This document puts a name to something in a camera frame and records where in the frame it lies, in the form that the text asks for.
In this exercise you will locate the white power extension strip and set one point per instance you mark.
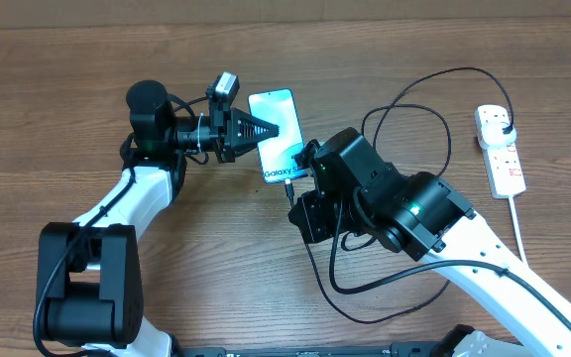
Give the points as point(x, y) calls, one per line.
point(502, 165)

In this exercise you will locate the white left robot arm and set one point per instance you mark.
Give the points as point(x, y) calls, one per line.
point(90, 294)

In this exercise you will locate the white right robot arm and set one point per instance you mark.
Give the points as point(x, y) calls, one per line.
point(421, 215)

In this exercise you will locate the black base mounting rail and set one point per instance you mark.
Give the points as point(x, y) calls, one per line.
point(395, 349)

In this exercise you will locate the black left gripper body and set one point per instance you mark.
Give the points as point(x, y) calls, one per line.
point(210, 134)

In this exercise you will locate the white charger adapter plug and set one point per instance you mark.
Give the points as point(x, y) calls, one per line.
point(493, 136)

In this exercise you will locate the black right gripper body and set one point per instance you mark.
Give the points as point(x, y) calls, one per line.
point(319, 211)

